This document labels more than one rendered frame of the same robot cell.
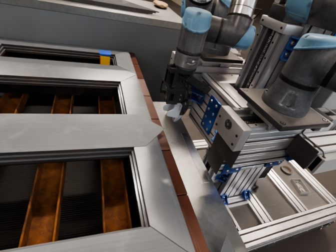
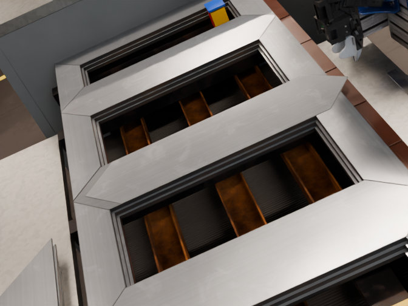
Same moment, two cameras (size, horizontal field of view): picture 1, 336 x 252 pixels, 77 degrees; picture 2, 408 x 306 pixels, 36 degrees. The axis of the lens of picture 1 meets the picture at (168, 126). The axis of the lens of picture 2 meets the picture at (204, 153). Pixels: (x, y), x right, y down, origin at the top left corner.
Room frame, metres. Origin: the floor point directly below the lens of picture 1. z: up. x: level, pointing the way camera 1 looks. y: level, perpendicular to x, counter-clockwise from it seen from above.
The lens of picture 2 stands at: (-0.72, -0.15, 1.84)
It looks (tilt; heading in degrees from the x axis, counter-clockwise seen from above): 38 degrees down; 25
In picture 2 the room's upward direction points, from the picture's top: 25 degrees counter-clockwise
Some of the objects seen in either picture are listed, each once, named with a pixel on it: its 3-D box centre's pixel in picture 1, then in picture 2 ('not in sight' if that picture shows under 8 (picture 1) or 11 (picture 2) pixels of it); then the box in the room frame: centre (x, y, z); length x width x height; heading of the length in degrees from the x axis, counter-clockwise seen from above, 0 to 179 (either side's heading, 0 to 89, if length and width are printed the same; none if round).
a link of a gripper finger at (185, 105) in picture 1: (183, 103); (354, 33); (0.62, -0.03, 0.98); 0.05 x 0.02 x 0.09; 29
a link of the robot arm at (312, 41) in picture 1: (315, 58); not in sight; (0.68, -0.37, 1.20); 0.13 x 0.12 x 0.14; 54
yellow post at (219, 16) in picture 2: (104, 70); (224, 31); (1.11, 0.43, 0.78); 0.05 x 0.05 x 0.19; 24
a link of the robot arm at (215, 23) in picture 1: (200, 26); not in sight; (0.73, -0.02, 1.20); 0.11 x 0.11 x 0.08; 1
